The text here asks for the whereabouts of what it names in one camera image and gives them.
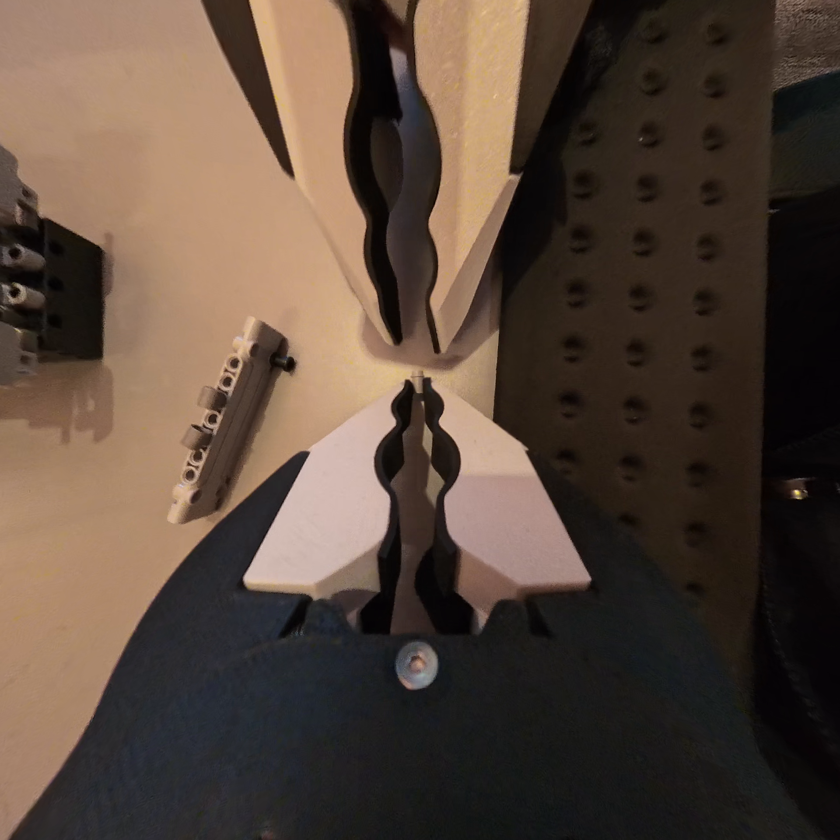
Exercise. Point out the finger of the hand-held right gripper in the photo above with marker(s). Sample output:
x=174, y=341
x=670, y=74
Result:
x=308, y=98
x=479, y=98

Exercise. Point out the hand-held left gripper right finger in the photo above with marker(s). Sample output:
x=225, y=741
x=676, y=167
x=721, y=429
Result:
x=518, y=525

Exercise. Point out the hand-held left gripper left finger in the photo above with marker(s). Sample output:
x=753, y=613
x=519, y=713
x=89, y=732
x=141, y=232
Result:
x=315, y=525

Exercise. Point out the light grey holed brick beam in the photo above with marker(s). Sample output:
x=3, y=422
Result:
x=229, y=420

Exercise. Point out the black brick pin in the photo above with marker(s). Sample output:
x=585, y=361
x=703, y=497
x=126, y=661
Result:
x=285, y=363

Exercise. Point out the small grey brick connector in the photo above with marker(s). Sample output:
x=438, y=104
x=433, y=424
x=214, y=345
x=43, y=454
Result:
x=418, y=377

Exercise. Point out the black studded foam pad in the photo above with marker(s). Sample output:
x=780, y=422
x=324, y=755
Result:
x=643, y=328

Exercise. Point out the grey orange toy brick model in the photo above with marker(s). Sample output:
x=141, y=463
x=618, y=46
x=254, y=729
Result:
x=65, y=295

